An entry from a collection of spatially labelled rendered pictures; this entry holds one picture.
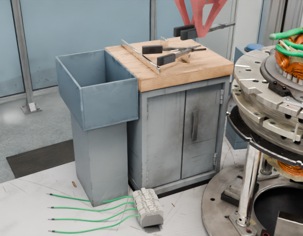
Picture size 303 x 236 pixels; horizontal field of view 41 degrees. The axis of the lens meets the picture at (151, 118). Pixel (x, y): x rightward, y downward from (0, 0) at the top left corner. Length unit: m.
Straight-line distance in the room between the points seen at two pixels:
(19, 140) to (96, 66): 1.83
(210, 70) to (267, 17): 0.40
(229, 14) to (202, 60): 2.18
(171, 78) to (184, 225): 0.29
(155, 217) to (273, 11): 0.63
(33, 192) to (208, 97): 0.43
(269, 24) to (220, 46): 1.96
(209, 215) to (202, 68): 0.29
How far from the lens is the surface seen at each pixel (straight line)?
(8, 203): 0.92
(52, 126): 2.75
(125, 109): 0.74
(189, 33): 0.69
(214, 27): 0.73
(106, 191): 0.86
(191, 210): 0.86
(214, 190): 0.89
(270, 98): 0.61
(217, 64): 0.80
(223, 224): 0.81
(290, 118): 0.62
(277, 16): 1.15
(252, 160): 0.71
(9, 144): 2.63
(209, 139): 0.87
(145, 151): 0.79
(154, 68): 0.74
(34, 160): 2.42
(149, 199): 0.82
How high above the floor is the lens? 1.35
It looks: 29 degrees down
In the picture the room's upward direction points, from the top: 1 degrees clockwise
